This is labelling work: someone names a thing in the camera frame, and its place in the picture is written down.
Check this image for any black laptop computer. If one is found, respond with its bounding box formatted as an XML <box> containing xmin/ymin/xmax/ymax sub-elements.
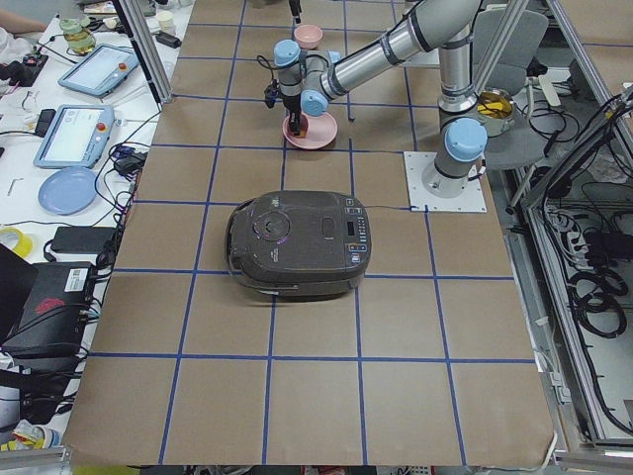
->
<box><xmin>1</xmin><ymin>246</ymin><xmax>96</xmax><ymax>359</ymax></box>

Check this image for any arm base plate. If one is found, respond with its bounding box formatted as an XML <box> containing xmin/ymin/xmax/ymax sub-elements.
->
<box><xmin>404</xmin><ymin>151</ymin><xmax>487</xmax><ymax>214</ymax></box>

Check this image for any pink plate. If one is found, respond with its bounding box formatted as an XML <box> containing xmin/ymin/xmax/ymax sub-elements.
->
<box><xmin>282</xmin><ymin>112</ymin><xmax>338</xmax><ymax>150</ymax></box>

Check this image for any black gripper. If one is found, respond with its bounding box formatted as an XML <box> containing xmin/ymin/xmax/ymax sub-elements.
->
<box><xmin>288</xmin><ymin>106</ymin><xmax>303</xmax><ymax>137</ymax></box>
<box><xmin>289</xmin><ymin>0</ymin><xmax>302</xmax><ymax>23</ymax></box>

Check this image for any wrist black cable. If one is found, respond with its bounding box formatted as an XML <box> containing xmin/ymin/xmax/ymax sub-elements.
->
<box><xmin>255</xmin><ymin>54</ymin><xmax>283</xmax><ymax>108</ymax></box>

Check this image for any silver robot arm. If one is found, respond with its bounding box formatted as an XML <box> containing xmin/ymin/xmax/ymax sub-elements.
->
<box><xmin>257</xmin><ymin>0</ymin><xmax>480</xmax><ymax>138</ymax></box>

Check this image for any blue teach pendant far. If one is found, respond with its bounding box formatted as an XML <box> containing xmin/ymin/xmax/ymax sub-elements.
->
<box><xmin>57</xmin><ymin>45</ymin><xmax>139</xmax><ymax>98</ymax></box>

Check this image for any light blue plate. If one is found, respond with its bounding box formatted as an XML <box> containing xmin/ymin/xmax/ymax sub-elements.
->
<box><xmin>38</xmin><ymin>166</ymin><xmax>96</xmax><ymax>216</ymax></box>

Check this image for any blue teach pendant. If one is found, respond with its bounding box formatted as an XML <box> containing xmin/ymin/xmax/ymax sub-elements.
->
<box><xmin>33</xmin><ymin>105</ymin><xmax>115</xmax><ymax>169</ymax></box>
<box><xmin>57</xmin><ymin>45</ymin><xmax>139</xmax><ymax>98</ymax></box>

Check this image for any red apple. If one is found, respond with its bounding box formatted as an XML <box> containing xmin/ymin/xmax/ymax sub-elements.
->
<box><xmin>286</xmin><ymin>115</ymin><xmax>309</xmax><ymax>139</ymax></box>

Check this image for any yellow filled steel pot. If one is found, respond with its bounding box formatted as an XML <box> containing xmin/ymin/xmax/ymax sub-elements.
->
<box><xmin>476</xmin><ymin>88</ymin><xmax>516</xmax><ymax>138</ymax></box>

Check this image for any dark grey rice cooker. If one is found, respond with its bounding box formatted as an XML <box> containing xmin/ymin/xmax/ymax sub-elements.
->
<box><xmin>225</xmin><ymin>190</ymin><xmax>372</xmax><ymax>299</ymax></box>

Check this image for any aluminium frame post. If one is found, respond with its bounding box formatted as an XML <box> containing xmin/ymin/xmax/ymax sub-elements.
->
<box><xmin>113</xmin><ymin>0</ymin><xmax>173</xmax><ymax>105</ymax></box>

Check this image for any black power adapter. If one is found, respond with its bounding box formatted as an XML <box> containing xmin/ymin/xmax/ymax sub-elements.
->
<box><xmin>50</xmin><ymin>227</ymin><xmax>115</xmax><ymax>254</ymax></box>

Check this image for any pink bowl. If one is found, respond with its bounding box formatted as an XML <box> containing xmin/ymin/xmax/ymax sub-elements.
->
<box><xmin>294</xmin><ymin>24</ymin><xmax>323</xmax><ymax>49</ymax></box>

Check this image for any yellow tape roll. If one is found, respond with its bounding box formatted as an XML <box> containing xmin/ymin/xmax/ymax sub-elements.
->
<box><xmin>0</xmin><ymin>227</ymin><xmax>34</xmax><ymax>258</ymax></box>

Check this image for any green glass jar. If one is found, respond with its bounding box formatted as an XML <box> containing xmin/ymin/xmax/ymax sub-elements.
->
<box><xmin>59</xmin><ymin>16</ymin><xmax>96</xmax><ymax>55</ymax></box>

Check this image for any blue teach pendant near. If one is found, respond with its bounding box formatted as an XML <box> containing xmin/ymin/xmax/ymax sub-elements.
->
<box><xmin>33</xmin><ymin>105</ymin><xmax>115</xmax><ymax>169</ymax></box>

